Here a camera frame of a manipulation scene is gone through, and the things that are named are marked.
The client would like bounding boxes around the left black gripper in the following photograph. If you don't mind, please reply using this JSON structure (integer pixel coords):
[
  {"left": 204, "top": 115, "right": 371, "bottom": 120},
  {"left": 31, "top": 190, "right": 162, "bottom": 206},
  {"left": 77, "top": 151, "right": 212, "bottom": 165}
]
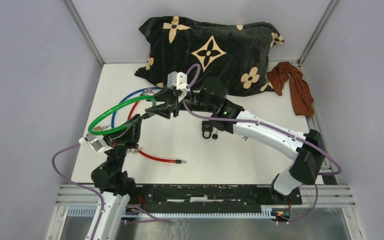
[{"left": 103, "top": 113, "right": 142, "bottom": 173}]

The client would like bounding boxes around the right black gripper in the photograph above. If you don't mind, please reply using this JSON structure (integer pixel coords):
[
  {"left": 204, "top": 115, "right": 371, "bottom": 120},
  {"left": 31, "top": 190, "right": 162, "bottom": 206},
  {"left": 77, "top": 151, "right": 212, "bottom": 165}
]
[{"left": 145, "top": 83, "right": 216, "bottom": 120}]

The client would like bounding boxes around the red cable lock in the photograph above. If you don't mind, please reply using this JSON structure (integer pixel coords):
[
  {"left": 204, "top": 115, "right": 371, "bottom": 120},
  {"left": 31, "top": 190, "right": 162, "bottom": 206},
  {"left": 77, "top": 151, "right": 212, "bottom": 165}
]
[{"left": 127, "top": 100, "right": 188, "bottom": 165}]

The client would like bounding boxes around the green cable lock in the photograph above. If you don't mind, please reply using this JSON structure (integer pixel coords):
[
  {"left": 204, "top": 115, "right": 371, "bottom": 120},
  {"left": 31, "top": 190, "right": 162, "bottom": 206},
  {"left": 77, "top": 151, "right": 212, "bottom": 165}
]
[{"left": 87, "top": 95, "right": 158, "bottom": 136}]

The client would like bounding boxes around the small black padlock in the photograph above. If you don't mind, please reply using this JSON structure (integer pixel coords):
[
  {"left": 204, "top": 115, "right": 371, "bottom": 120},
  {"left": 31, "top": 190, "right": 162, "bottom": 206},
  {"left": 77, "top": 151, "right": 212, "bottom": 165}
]
[{"left": 201, "top": 120, "right": 213, "bottom": 140}]

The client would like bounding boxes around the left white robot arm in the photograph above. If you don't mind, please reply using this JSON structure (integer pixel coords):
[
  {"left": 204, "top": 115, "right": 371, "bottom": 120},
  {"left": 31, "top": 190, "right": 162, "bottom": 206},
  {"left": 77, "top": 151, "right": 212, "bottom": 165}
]
[{"left": 79, "top": 114, "right": 143, "bottom": 240}]

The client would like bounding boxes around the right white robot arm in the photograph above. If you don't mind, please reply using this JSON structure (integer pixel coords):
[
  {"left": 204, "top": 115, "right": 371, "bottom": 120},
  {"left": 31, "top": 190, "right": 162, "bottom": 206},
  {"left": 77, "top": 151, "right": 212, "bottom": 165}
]
[{"left": 145, "top": 72, "right": 326, "bottom": 204}]

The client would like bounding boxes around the small brass padlock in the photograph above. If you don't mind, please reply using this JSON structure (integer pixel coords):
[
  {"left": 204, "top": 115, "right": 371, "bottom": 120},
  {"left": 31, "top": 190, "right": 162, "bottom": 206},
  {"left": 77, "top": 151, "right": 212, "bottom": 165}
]
[{"left": 93, "top": 125, "right": 112, "bottom": 132}]

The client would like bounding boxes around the black floral pillow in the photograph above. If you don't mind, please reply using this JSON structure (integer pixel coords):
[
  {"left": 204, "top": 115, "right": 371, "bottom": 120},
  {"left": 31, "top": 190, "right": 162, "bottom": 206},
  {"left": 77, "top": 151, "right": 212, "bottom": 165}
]
[{"left": 135, "top": 16, "right": 285, "bottom": 97}]

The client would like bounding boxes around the brown cloth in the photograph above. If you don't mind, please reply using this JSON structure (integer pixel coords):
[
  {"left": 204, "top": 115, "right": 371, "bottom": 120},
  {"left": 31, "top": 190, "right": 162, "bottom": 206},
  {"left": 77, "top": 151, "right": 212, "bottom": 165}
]
[{"left": 267, "top": 61, "right": 315, "bottom": 117}]

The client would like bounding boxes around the blue cable lock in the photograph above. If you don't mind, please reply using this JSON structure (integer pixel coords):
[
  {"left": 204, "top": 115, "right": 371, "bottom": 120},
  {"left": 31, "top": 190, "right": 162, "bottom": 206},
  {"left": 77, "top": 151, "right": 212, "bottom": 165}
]
[{"left": 111, "top": 86, "right": 164, "bottom": 129}]

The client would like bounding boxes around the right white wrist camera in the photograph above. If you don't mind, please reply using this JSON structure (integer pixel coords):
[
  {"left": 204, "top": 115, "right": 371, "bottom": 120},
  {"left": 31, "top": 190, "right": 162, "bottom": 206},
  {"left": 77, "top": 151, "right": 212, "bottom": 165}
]
[{"left": 166, "top": 71, "right": 190, "bottom": 93}]

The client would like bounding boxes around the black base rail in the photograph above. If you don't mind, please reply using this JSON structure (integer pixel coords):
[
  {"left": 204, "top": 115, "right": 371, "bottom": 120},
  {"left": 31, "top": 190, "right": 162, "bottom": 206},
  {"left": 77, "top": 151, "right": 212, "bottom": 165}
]
[{"left": 123, "top": 184, "right": 303, "bottom": 220}]

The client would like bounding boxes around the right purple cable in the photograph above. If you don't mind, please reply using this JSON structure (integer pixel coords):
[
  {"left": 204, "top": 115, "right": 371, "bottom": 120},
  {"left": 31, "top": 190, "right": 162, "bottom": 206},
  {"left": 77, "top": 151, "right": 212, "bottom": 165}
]
[{"left": 181, "top": 63, "right": 343, "bottom": 176}]

